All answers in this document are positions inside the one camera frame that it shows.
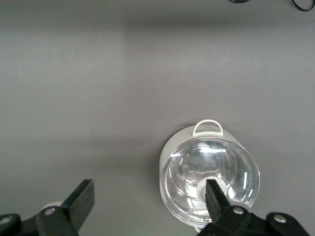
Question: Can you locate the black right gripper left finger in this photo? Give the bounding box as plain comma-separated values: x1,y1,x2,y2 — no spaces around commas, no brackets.
0,179,95,236

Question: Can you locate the pale green cooking pot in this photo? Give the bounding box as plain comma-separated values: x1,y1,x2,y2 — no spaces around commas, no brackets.
159,119,261,233

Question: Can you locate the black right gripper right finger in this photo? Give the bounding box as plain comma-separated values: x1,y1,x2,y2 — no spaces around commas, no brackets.
196,179,310,236

